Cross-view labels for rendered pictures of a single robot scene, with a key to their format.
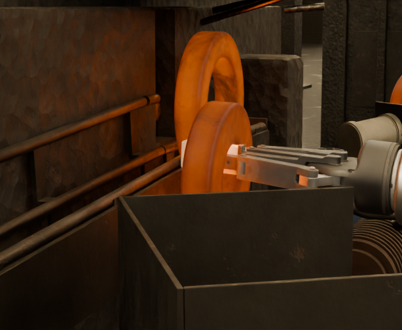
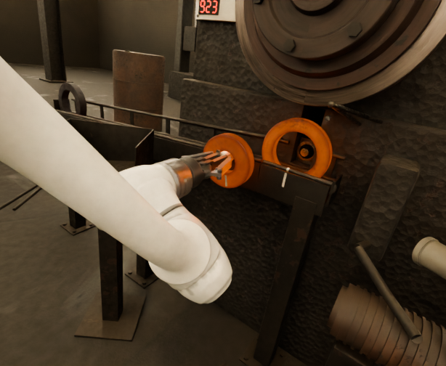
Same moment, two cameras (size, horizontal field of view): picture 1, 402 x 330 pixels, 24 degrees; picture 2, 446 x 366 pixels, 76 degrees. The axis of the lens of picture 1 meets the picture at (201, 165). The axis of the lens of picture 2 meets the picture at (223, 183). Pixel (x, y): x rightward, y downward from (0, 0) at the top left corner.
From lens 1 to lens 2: 1.37 m
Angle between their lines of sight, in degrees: 94
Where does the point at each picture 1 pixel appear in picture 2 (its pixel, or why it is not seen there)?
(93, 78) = (250, 119)
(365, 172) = not seen: hidden behind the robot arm
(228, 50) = (305, 131)
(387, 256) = (343, 308)
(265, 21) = not seen: outside the picture
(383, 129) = (444, 260)
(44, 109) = (221, 119)
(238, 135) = (230, 149)
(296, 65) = (394, 171)
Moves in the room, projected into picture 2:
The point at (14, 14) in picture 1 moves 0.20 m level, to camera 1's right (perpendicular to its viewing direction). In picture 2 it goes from (213, 87) to (195, 91)
